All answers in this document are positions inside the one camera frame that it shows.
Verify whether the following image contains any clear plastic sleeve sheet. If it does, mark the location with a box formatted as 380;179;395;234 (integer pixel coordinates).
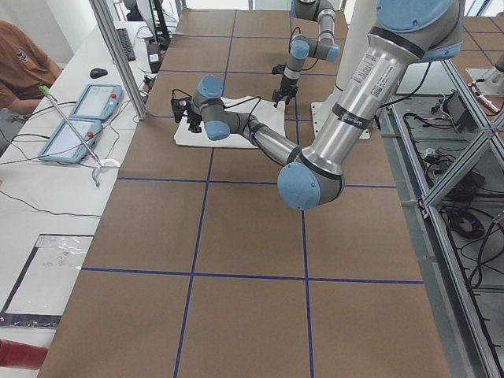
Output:
1;234;93;329

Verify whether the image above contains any black keyboard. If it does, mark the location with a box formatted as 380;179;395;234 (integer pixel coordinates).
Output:
116;28;136;61

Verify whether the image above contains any black computer mouse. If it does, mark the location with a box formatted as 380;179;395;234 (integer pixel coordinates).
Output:
89;68;108;79

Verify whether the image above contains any blue teach pendant far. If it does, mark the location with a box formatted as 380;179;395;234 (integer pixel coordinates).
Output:
69;83;124;121

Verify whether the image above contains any black floor cable bundle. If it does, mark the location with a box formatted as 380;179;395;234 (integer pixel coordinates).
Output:
440;204;504;292

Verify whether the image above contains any white long-sleeve printed shirt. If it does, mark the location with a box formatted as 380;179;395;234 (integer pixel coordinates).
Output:
174;94;287;150

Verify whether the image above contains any person in brown shirt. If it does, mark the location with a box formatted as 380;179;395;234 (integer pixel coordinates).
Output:
1;20;62;115

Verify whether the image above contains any aluminium frame column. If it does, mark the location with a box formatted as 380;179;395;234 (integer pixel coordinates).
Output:
89;0;147;120

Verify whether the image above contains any aluminium truss frame right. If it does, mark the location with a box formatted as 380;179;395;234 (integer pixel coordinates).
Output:
381;61;503;377

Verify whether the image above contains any blue teach pendant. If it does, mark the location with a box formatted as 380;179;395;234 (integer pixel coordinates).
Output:
69;83;124;121
38;120;102;164

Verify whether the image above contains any metal grabber stick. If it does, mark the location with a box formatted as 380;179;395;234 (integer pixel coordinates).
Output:
39;86;120;187

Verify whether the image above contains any black electronics box floor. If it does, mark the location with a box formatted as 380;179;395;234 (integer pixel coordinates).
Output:
442;91;477;133

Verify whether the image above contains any blue teach pendant near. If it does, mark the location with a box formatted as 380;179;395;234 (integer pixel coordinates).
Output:
38;120;102;164

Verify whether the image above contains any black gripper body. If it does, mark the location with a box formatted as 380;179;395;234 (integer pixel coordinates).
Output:
186;102;202;133
279;76;298;101

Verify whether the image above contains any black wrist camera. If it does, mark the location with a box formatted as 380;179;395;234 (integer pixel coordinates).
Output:
170;97;191;124
271;64;286;76

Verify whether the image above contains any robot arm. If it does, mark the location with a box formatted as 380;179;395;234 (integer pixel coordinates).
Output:
173;1;465;210
272;0;339;105

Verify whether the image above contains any red cylinder object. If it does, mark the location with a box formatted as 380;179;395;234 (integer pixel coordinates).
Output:
0;339;49;370

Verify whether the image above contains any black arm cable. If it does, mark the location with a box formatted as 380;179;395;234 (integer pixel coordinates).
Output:
171;88;265;119

